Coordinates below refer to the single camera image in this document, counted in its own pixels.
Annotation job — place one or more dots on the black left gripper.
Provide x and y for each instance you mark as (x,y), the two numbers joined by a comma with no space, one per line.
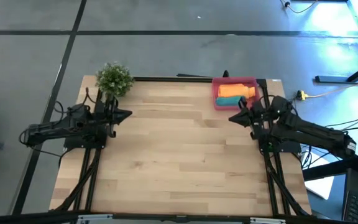
(109,113)

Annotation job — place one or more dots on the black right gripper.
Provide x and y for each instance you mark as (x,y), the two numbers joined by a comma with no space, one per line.
(258,116)

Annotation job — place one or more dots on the teal microfiber towel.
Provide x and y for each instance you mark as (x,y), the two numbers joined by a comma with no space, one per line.
(228,101)

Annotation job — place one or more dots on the orange microfiber towel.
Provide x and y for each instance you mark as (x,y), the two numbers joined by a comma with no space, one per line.
(236,91)

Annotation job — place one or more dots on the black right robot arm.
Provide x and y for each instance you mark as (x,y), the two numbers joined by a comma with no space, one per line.
(309,130)

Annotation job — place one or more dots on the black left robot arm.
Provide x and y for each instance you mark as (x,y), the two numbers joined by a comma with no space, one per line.
(61,127)

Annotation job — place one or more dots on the pink plastic basket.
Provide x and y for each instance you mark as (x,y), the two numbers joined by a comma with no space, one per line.
(216,93)

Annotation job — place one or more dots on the green potted plant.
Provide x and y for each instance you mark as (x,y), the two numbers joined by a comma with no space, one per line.
(115,79)

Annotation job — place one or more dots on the thin black bar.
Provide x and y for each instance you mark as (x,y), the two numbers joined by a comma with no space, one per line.
(194,75)

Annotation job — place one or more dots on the yellow power plug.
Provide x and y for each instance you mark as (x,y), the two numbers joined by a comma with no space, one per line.
(302,95)

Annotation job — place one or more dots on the black desk leg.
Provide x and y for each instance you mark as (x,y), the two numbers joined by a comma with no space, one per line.
(331,79)

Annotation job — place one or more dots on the black desk foot beam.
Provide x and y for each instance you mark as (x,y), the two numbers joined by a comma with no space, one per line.
(331,169)

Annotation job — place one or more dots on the white paper sheet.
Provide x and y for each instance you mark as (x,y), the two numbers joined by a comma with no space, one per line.
(322,186)

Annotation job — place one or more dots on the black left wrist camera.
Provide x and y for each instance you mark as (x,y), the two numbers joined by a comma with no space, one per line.
(113,133)

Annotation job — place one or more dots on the small black post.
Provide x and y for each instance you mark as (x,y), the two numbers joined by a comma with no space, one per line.
(226,74)

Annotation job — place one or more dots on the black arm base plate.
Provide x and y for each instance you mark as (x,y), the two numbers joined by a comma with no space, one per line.
(85,143)
(287,147)

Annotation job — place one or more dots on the black aluminium frame rail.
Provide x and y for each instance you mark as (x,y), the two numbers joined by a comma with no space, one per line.
(273,174)
(166,79)
(89,168)

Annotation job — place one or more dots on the black frame bar silver brackets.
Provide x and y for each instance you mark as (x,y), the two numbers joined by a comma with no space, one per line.
(166,217)

